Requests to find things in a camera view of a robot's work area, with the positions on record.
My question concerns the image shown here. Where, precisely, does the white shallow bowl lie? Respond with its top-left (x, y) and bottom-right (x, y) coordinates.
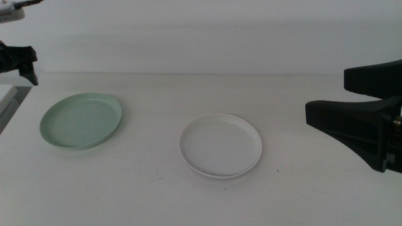
top-left (178, 112), bottom-right (263, 178)

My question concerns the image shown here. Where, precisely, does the grey shallow bowl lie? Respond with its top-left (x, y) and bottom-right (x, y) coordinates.
top-left (181, 153), bottom-right (261, 181)

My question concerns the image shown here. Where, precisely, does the pale green shallow bowl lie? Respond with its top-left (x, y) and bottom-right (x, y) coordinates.
top-left (39, 92), bottom-right (123, 151)

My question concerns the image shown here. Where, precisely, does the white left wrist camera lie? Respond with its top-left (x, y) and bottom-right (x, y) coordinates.
top-left (0, 0), bottom-right (26, 24)

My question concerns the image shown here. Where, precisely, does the black camera cable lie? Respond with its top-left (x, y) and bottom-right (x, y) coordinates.
top-left (13, 0), bottom-right (45, 9)

